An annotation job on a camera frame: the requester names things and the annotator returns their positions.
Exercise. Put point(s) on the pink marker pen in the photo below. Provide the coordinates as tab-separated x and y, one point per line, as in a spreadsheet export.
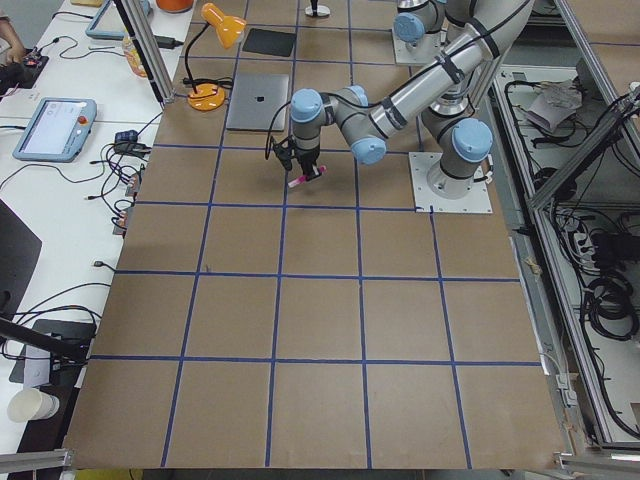
301	179

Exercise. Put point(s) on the person's forearm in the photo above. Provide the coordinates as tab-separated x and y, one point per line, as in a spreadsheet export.
16	51

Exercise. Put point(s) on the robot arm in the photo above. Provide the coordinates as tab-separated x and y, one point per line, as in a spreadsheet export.
418	23
479	32

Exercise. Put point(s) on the black mousepad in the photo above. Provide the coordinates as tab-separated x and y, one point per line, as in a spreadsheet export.
269	42

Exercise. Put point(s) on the silver closed laptop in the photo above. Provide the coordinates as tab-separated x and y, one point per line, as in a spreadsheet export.
256	100

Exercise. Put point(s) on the orange desk lamp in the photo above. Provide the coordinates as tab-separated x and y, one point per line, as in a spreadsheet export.
207	91

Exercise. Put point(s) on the orange cylindrical container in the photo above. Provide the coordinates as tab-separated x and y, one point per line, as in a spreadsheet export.
175	6

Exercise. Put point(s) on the black power adapter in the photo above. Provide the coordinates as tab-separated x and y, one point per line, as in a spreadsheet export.
165	42

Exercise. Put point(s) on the orange drink bottle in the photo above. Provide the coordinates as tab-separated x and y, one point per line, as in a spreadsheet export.
133	58

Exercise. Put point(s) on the far teach pendant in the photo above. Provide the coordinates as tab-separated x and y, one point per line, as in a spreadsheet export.
106	24

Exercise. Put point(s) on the teach pendant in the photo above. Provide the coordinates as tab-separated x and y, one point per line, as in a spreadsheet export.
106	24
57	130

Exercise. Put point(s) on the near teach pendant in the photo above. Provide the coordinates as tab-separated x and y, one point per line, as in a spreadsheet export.
57	130

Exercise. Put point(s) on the white paper cup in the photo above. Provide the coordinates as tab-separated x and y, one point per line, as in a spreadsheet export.
31	404

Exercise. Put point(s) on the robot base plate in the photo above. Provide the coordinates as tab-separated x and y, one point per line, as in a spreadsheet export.
419	53
434	192

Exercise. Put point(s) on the aluminium frame post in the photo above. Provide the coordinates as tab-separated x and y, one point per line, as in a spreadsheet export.
139	30

